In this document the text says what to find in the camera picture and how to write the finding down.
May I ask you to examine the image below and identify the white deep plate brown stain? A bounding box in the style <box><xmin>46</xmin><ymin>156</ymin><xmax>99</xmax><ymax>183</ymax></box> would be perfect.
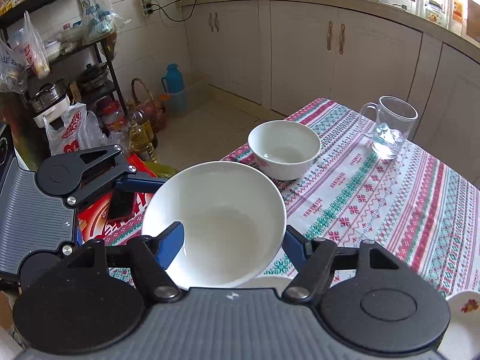
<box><xmin>439</xmin><ymin>290</ymin><xmax>479</xmax><ymax>359</ymax></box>

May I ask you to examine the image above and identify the small white ceramic bowl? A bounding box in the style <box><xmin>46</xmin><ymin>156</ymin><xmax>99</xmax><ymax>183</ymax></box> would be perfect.
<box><xmin>239</xmin><ymin>275</ymin><xmax>292</xmax><ymax>293</ymax></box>

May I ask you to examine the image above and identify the yellow cooking oil bottle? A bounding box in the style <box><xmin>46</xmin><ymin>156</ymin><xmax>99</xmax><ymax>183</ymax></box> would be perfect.
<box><xmin>128</xmin><ymin>110</ymin><xmax>158</xmax><ymax>163</ymax></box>

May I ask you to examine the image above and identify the wicker basket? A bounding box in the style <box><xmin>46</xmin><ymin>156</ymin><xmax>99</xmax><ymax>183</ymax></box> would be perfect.
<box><xmin>131</xmin><ymin>77</ymin><xmax>167</xmax><ymax>133</ymax></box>

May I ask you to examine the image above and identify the white red plastic bag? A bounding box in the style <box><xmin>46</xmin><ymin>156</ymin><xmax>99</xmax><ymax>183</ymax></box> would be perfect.
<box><xmin>42</xmin><ymin>103</ymin><xmax>103</xmax><ymax>156</ymax></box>

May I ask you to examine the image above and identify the teal thermos flask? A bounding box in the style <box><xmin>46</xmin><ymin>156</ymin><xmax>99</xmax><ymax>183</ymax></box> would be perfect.
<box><xmin>161</xmin><ymin>63</ymin><xmax>185</xmax><ymax>94</ymax></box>

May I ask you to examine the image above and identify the steel steamer pot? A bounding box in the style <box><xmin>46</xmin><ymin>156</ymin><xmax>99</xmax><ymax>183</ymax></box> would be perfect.
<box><xmin>29</xmin><ymin>78</ymin><xmax>67</xmax><ymax>115</ymax></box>

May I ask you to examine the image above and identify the black cooking pot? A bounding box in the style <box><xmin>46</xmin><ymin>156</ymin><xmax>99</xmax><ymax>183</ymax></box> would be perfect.
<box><xmin>76</xmin><ymin>63</ymin><xmax>108</xmax><ymax>92</ymax></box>

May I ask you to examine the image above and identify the patterned embroidered tablecloth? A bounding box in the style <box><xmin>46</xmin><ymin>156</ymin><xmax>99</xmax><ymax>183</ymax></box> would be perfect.
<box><xmin>104</xmin><ymin>97</ymin><xmax>480</xmax><ymax>301</ymax></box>

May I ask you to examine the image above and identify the clear glass mug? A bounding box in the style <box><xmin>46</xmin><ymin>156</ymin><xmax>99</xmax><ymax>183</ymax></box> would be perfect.
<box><xmin>358</xmin><ymin>95</ymin><xmax>418</xmax><ymax>160</ymax></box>

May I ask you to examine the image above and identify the black metal shelf rack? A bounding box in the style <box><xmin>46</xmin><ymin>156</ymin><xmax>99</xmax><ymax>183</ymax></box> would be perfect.
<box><xmin>0</xmin><ymin>0</ymin><xmax>129</xmax><ymax>121</ymax></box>

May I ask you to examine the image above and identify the black power cable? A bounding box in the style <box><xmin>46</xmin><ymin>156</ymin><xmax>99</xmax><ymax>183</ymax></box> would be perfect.
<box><xmin>147</xmin><ymin>0</ymin><xmax>241</xmax><ymax>23</ymax></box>

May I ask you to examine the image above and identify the wall power strip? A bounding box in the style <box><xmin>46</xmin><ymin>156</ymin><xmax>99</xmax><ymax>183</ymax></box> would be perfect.
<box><xmin>140</xmin><ymin>0</ymin><xmax>153</xmax><ymax>17</ymax></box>

